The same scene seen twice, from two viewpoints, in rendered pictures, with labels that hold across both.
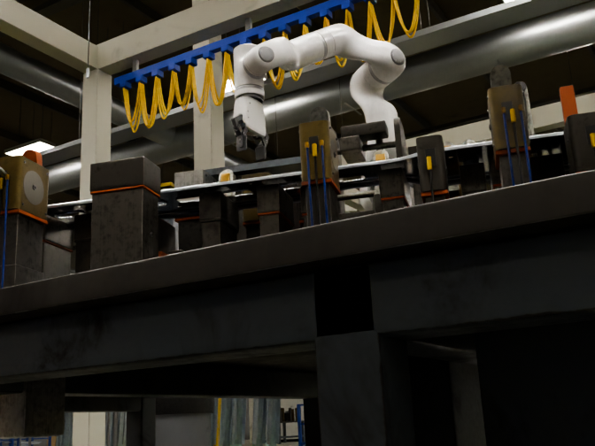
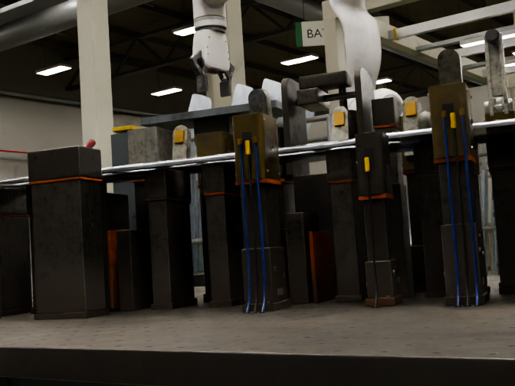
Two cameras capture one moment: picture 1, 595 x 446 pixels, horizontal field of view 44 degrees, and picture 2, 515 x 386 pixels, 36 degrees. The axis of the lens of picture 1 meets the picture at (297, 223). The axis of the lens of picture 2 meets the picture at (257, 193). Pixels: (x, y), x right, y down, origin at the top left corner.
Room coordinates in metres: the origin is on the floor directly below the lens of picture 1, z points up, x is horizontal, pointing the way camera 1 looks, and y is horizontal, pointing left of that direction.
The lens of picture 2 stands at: (-0.07, -0.21, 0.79)
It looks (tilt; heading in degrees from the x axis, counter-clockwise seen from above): 5 degrees up; 7
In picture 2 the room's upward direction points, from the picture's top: 4 degrees counter-clockwise
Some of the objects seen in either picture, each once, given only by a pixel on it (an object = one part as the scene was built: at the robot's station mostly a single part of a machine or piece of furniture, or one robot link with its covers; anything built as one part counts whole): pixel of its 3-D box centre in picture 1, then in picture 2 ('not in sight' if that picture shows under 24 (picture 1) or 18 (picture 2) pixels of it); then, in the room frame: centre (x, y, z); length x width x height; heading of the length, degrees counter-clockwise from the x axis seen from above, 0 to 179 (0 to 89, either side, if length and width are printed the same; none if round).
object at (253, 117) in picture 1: (250, 116); (211, 49); (1.91, 0.12, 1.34); 0.10 x 0.07 x 0.11; 150
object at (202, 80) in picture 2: (239, 137); (198, 78); (1.86, 0.15, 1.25); 0.03 x 0.03 x 0.07; 60
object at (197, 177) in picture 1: (199, 258); (159, 217); (1.77, 0.24, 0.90); 0.13 x 0.08 x 0.41; 166
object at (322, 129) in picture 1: (321, 214); (257, 214); (1.32, -0.05, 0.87); 0.12 x 0.07 x 0.35; 166
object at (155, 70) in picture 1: (250, 57); not in sight; (4.64, 0.27, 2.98); 2.51 x 0.07 x 0.60; 60
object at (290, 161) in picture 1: (254, 174); (217, 116); (1.90, 0.11, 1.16); 0.37 x 0.14 x 0.02; 76
